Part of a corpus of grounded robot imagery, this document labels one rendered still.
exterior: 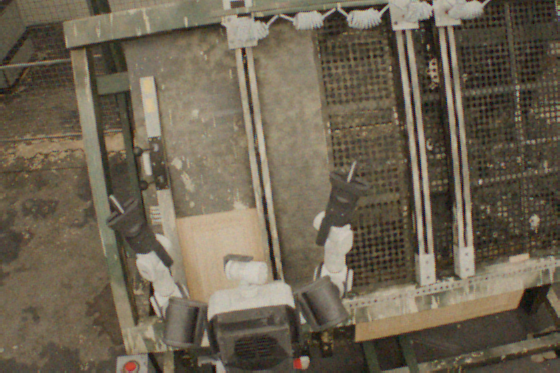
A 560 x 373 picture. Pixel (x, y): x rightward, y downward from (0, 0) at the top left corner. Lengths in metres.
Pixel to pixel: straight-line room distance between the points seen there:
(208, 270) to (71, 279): 1.77
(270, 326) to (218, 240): 0.67
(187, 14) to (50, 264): 2.40
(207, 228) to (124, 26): 0.81
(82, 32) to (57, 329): 2.06
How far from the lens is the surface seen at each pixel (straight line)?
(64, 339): 3.52
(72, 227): 4.13
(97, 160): 2.11
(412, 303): 2.29
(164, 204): 2.10
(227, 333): 1.55
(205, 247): 2.15
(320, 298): 1.67
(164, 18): 2.02
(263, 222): 2.06
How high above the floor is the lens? 2.71
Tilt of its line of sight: 40 degrees down
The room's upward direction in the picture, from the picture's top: 5 degrees counter-clockwise
